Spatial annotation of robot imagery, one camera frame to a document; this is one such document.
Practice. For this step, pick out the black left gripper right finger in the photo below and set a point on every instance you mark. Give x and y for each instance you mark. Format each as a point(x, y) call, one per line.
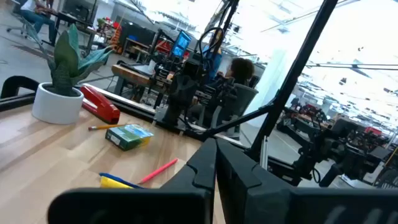
point(264, 202)

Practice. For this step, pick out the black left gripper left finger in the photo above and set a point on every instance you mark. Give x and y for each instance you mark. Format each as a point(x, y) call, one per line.
point(174, 205)

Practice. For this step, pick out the blue scissors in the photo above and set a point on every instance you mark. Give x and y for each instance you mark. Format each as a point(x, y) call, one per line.
point(119, 180)

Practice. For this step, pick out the green crayon box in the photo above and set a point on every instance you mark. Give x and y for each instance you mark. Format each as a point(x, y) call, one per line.
point(127, 138)

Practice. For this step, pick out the yellow wooden pencil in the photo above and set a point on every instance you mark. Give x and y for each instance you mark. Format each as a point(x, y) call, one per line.
point(105, 127)

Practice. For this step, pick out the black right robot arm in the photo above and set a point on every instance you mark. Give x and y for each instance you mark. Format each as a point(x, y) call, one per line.
point(174, 115)

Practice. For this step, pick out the background black robot arm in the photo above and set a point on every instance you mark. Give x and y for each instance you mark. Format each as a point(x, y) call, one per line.
point(339, 146)

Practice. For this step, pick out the pink pencil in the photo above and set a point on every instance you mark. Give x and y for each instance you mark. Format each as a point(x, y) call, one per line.
point(158, 170)

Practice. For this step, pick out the blue computer monitor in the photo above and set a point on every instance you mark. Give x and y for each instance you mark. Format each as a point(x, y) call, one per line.
point(181, 43)

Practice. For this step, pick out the wooden workbench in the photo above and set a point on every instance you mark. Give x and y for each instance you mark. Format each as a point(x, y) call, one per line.
point(130, 76)

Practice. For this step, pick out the person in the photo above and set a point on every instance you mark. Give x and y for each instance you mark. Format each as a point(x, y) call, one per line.
point(34, 15)
point(241, 70)

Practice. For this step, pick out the grey office chair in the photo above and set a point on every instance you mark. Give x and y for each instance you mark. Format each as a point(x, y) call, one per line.
point(244, 99)

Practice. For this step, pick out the green scissors with yellow sheath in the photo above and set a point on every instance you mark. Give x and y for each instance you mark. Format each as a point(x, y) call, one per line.
point(112, 183)

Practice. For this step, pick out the green plant in white pot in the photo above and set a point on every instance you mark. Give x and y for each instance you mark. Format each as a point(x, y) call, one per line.
point(57, 102)

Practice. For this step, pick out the silver aluminium bracket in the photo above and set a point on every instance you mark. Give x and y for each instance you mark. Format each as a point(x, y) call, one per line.
point(264, 152)

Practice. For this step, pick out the black metal table frame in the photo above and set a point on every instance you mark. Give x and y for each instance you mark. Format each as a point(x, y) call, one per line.
point(295, 71)

